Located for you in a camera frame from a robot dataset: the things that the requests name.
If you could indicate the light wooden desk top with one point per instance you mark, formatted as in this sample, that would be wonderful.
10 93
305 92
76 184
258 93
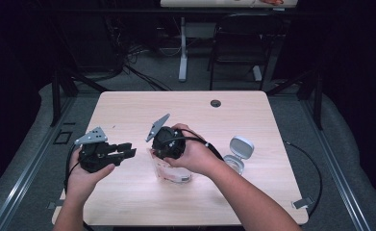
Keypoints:
208 3

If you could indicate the black folding chair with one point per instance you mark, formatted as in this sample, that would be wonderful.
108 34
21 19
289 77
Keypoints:
240 35

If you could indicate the person's right hand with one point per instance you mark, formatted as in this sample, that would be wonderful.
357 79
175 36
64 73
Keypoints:
198 159

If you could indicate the orange item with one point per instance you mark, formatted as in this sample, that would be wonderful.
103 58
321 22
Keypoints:
272 2

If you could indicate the white desk foot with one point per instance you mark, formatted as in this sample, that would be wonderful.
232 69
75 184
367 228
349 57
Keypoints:
257 73

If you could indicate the black metal stand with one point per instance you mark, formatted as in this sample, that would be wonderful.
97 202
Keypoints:
318 102
55 96

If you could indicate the black square floor frame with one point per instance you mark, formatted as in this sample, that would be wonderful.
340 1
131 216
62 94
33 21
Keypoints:
55 141

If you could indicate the person's left hand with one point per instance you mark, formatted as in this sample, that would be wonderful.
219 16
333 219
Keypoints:
80 183

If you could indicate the aluminium floor rail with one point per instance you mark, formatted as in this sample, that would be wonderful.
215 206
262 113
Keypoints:
333 166
31 163

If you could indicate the red and white refill pouch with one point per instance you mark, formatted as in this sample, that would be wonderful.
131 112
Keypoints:
172 173

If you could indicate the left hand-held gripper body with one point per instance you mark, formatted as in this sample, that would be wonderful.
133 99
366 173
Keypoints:
94 157

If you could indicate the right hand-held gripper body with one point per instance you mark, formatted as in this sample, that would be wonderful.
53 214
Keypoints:
168 144

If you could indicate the white flip-lid container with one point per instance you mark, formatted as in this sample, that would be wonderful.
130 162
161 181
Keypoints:
241 147

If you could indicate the grey corner clip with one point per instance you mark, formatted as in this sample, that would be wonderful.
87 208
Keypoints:
302 202
54 204

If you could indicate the white desk leg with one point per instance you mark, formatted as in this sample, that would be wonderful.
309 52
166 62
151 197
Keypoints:
183 57

